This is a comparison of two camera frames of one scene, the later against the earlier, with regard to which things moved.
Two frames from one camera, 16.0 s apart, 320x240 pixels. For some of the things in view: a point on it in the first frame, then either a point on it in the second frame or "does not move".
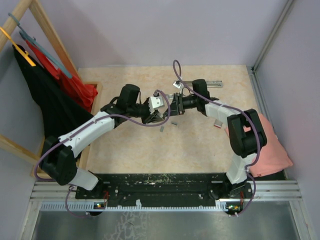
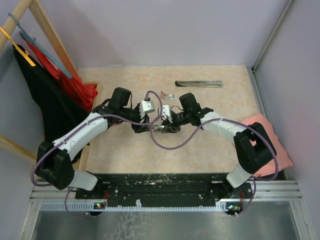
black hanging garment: (61, 109) does not move
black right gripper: (176, 108) → (170, 127)
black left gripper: (153, 117) → (140, 128)
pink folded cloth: (272, 157) does not move
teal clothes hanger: (39, 47) does not move
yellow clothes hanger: (24, 54) does not move
